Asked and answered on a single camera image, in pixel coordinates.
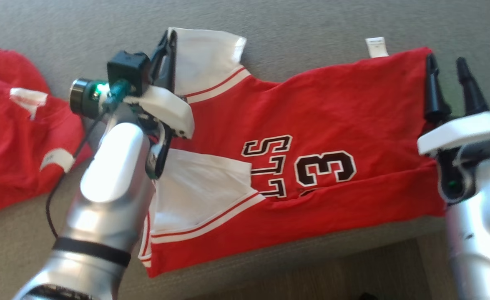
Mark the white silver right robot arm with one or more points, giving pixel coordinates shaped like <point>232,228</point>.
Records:
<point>482,233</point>

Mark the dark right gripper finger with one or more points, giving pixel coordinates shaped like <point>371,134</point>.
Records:
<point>472,93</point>
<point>434,100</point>

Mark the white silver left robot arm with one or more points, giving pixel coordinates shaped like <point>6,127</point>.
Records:
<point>107,200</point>

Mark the red shorts with white stripe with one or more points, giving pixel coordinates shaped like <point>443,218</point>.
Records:
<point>7,146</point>

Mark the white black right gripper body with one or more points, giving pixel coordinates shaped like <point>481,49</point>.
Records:
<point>466,131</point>

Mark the red white basketball jersey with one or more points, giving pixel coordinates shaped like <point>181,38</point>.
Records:
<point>332,108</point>

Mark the grey sofa seat cushion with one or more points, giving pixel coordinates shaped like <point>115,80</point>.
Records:
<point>290,33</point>

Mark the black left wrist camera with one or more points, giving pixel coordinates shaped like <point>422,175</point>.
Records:
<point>128,73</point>

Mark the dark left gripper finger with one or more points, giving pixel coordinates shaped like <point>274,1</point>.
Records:
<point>158,58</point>
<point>169,66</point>

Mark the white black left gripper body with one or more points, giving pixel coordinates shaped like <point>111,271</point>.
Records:
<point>169,110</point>

